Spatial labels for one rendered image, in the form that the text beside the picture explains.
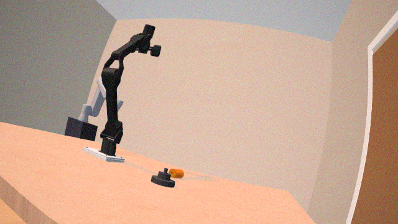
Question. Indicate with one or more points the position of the orange knob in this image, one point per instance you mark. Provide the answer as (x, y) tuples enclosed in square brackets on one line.
[(176, 173)]

